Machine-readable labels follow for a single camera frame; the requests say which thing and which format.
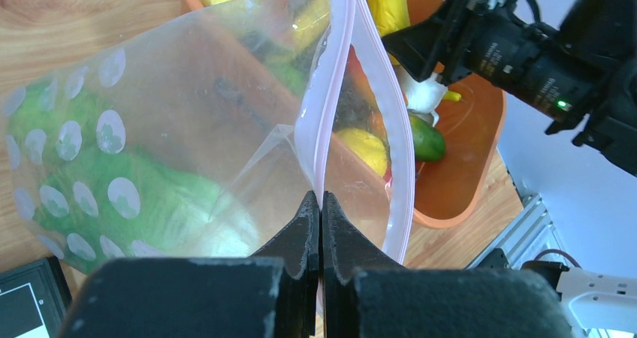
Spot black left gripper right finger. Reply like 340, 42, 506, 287
322, 192, 573, 337

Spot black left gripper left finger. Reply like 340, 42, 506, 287
59, 192, 320, 337

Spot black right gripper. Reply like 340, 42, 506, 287
382, 0, 594, 122

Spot orange plastic basket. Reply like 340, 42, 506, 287
172, 0, 508, 230

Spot clear zip top bag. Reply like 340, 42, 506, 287
1, 0, 415, 262

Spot green toy lettuce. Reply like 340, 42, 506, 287
3, 77, 260, 268

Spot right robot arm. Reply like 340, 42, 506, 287
382, 0, 636, 175

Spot yellow toy corn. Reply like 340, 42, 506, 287
366, 0, 410, 38

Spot toy mango green orange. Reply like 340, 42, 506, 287
408, 113, 446, 162

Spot yellow toy lemon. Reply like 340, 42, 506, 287
337, 128, 389, 177

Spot black white checkerboard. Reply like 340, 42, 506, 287
1, 257, 71, 338

